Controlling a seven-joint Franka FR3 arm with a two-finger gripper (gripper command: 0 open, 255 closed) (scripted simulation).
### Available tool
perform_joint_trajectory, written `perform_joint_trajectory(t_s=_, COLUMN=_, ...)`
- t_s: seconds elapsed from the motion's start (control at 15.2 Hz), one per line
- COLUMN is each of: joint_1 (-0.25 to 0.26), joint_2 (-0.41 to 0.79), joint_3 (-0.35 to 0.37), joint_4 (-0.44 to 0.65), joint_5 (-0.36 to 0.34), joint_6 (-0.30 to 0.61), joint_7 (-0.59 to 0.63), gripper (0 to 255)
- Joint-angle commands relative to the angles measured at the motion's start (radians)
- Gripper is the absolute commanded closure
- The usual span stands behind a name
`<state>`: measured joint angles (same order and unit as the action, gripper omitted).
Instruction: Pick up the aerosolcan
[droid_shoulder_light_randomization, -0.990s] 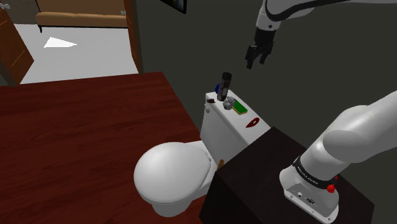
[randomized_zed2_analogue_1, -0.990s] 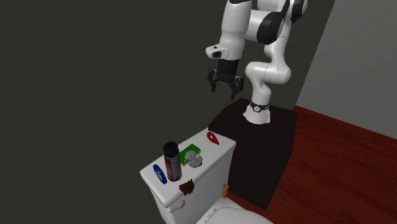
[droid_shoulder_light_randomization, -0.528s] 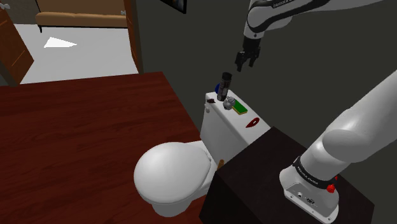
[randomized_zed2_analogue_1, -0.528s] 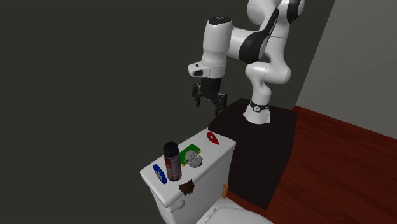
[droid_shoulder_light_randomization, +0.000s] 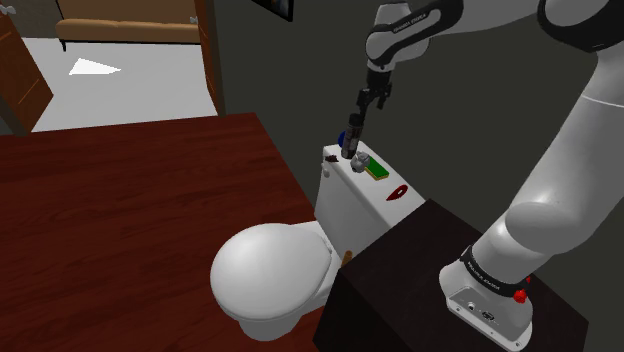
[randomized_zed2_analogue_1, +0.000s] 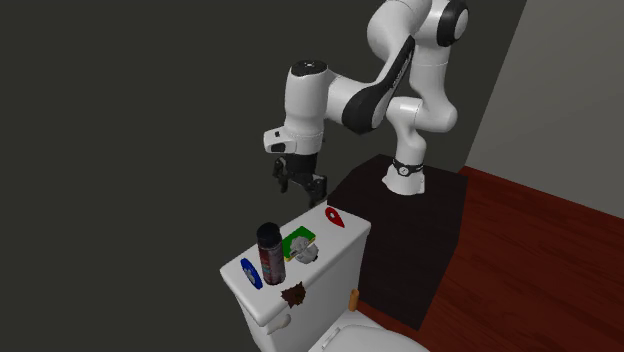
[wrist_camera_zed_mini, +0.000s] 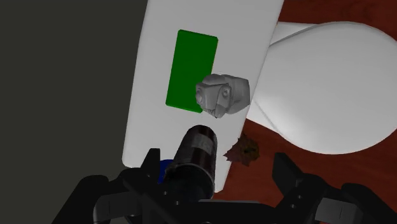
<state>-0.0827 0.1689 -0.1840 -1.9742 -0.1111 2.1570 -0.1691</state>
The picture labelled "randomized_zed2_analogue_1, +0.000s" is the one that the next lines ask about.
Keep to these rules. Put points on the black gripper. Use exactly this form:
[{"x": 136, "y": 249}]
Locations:
[{"x": 300, "y": 166}]

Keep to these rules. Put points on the small orange cylinder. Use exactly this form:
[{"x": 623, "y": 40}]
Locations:
[{"x": 353, "y": 300}]

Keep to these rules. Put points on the dark robot stand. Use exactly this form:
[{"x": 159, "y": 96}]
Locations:
[{"x": 404, "y": 244}]

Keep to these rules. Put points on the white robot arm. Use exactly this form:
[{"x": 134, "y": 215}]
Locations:
[{"x": 307, "y": 105}]

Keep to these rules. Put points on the red teardrop-shaped object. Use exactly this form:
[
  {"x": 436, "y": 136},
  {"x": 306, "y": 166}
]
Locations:
[{"x": 334, "y": 217}]

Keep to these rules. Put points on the dark spray can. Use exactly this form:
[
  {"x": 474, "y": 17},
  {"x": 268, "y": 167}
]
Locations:
[{"x": 270, "y": 256}]

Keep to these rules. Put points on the brown leaf-shaped object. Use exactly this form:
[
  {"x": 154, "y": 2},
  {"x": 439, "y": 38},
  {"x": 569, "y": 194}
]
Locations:
[{"x": 294, "y": 294}]

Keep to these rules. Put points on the blue and white disc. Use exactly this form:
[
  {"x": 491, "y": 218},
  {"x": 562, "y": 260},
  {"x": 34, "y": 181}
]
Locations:
[{"x": 250, "y": 273}]

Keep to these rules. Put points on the grey crumpled figure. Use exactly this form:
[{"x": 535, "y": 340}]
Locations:
[{"x": 306, "y": 251}]

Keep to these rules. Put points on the white toilet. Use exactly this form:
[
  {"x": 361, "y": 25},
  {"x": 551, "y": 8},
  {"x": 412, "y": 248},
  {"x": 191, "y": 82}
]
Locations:
[{"x": 322, "y": 292}]

